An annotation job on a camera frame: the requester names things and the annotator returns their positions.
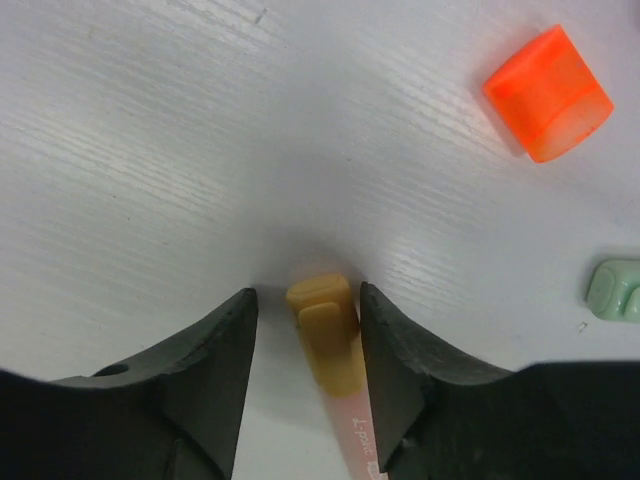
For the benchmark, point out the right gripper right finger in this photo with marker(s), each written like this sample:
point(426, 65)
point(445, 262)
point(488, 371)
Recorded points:
point(440, 413)

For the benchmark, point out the orange highlighter cap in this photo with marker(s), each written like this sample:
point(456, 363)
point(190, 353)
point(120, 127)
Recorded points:
point(548, 96)

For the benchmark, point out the pastel pink highlighter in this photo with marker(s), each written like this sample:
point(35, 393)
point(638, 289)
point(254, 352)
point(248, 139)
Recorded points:
point(351, 419)

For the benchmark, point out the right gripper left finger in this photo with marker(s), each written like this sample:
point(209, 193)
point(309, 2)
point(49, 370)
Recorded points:
point(172, 411)

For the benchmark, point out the tan highlighter cap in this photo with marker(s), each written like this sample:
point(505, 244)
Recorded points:
point(329, 329)

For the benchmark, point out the pastel green cap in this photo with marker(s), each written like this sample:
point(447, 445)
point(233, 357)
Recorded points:
point(613, 293)

